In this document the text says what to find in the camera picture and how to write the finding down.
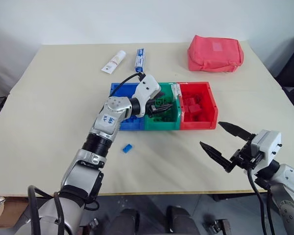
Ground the dark rounded shape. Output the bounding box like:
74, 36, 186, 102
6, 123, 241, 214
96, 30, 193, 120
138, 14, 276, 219
112, 208, 141, 235
166, 205, 197, 235

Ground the brown cardboard box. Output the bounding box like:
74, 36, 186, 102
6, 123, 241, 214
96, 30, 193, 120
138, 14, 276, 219
0, 195, 28, 229

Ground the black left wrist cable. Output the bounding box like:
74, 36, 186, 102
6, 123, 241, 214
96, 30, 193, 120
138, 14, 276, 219
109, 72, 146, 97

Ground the green plastic bin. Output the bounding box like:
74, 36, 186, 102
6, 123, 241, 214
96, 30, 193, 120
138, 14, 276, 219
144, 82, 182, 131

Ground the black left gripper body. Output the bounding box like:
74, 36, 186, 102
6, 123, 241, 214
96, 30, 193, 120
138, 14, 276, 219
146, 91, 167, 117

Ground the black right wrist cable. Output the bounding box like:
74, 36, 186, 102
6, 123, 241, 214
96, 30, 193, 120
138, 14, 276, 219
246, 168, 276, 235

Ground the white cream tube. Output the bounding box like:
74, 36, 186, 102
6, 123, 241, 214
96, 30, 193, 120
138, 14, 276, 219
100, 49, 126, 74

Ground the blue toy block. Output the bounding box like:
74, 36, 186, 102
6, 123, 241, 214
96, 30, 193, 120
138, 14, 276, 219
121, 143, 135, 155

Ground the pink fabric pouch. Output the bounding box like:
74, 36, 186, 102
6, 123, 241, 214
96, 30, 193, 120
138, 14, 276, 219
187, 34, 245, 73

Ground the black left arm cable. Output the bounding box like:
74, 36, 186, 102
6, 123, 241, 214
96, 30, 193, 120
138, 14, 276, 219
27, 185, 65, 235

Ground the small metal bracket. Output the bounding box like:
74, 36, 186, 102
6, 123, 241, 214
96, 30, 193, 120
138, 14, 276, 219
207, 218, 232, 235
87, 217, 100, 230

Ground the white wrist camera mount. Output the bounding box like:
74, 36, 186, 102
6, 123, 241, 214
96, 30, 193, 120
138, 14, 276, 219
133, 74, 161, 106
249, 129, 283, 170

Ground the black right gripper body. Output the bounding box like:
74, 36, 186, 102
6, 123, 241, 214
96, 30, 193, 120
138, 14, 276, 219
224, 133, 263, 175

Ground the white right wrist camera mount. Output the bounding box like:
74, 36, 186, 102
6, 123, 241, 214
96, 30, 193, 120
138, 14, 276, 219
249, 129, 283, 170

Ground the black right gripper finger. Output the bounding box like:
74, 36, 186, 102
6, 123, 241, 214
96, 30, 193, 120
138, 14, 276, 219
199, 141, 233, 170
218, 121, 257, 142

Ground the blue white toothpaste box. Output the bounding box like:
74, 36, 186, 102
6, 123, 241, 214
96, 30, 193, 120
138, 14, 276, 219
133, 47, 148, 73

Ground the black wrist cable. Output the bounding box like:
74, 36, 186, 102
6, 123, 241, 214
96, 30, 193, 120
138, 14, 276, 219
109, 72, 146, 97
246, 168, 276, 235

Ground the red toy block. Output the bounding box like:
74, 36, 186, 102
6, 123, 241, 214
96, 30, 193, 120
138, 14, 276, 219
187, 104, 202, 115
182, 96, 196, 106

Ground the blue plastic bin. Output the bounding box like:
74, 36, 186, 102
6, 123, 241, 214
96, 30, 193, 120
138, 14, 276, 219
109, 82, 146, 131

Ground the red plastic bin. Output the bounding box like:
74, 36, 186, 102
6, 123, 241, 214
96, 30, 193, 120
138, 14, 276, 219
176, 81, 219, 130

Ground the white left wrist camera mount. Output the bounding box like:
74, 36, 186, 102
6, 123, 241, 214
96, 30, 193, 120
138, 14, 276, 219
133, 74, 161, 106

